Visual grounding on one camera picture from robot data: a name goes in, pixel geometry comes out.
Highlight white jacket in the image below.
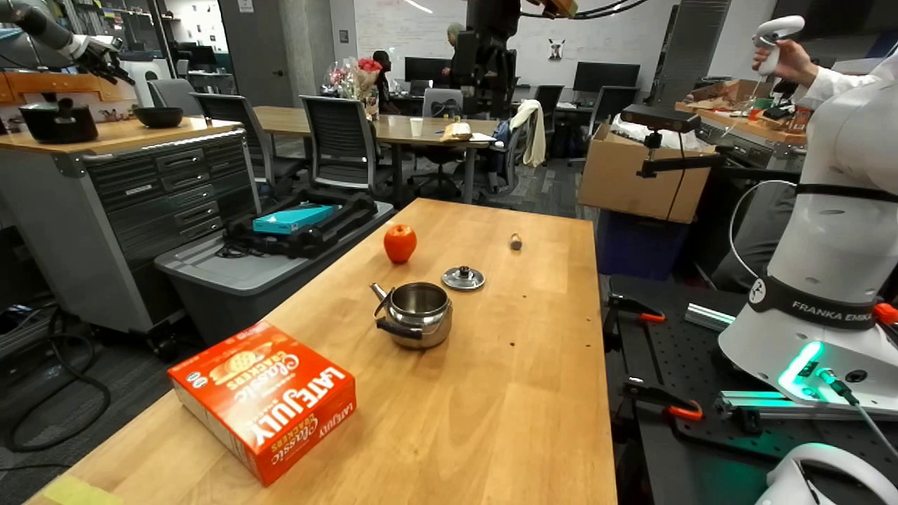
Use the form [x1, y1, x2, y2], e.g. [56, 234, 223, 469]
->
[509, 96, 549, 172]

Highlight small steel kettle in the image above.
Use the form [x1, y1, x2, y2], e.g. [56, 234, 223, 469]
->
[367, 277, 455, 354]

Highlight wooden meeting table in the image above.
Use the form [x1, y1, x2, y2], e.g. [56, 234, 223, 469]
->
[249, 101, 506, 206]

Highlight orange wooden shelf board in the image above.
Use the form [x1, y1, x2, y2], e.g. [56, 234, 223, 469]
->
[0, 71, 140, 110]

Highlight orange cracker box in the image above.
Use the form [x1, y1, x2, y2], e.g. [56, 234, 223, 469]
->
[166, 324, 360, 489]

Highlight operator hand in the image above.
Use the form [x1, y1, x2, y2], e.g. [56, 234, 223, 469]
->
[773, 37, 826, 92]

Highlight short aluminium rail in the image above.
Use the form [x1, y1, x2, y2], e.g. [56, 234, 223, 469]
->
[684, 298, 753, 331]

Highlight white-sleeved operator forearm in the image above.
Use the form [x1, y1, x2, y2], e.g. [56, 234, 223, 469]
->
[796, 56, 881, 113]

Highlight black desktop monitor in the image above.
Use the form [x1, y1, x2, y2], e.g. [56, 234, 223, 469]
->
[569, 60, 646, 99]
[401, 54, 472, 91]

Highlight black floor cables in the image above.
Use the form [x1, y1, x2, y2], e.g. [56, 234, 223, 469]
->
[0, 307, 117, 458]

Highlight round steel kettle lid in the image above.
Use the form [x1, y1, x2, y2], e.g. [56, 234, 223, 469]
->
[437, 263, 488, 295]

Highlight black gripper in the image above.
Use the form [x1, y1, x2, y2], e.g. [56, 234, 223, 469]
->
[464, 0, 521, 46]

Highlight colourful flower bouquet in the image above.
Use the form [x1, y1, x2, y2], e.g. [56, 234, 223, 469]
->
[326, 54, 388, 108]

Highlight brown cardboard box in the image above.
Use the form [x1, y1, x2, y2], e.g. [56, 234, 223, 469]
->
[575, 126, 716, 228]

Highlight dark blue bin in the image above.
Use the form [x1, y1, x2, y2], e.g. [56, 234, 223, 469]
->
[596, 207, 695, 284]

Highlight grey drawer cabinet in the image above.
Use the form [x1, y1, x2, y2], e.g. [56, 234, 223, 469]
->
[0, 117, 260, 336]

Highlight white robot cable loop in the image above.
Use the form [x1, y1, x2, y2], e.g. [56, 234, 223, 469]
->
[725, 176, 799, 286]

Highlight pale grey office chair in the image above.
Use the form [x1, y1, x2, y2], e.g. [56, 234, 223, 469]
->
[145, 75, 206, 120]

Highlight seated dark-haired person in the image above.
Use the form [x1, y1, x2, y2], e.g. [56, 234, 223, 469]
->
[370, 49, 401, 117]

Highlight grey base power cable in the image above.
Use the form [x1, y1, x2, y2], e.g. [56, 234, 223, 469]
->
[820, 364, 898, 464]

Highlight black stereo camera bar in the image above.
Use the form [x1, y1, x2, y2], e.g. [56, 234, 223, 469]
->
[621, 101, 721, 134]

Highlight white handheld controller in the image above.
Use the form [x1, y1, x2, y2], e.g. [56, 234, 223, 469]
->
[750, 11, 808, 79]

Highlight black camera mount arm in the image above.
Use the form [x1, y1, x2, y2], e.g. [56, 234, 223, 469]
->
[638, 129, 725, 182]

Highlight long aluminium rail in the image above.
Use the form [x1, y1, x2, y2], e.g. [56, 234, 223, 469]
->
[716, 384, 898, 422]

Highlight black cooking pot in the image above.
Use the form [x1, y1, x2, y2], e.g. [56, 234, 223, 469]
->
[16, 96, 102, 147]

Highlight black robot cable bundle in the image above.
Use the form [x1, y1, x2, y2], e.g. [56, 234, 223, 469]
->
[516, 0, 652, 22]

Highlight black orange-handled clamp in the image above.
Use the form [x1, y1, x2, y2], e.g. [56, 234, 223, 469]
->
[604, 293, 670, 331]
[624, 375, 708, 429]

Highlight orange-red toy apple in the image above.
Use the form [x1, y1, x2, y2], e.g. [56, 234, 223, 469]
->
[383, 223, 422, 267]

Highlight white curved headset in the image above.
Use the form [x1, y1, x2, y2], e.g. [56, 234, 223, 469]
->
[756, 440, 898, 505]

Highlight grey mesh office chair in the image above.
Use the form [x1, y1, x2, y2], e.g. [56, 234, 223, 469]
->
[297, 92, 383, 197]

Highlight dark grey office chair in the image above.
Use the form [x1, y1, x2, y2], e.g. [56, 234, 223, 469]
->
[190, 91, 280, 192]

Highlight black bowl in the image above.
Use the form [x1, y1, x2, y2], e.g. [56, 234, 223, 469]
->
[131, 101, 189, 131]

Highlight teal plastic case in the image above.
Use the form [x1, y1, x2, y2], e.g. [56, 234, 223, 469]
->
[248, 202, 342, 239]

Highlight yellow sponge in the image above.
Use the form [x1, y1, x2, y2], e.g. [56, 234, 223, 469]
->
[39, 472, 126, 505]

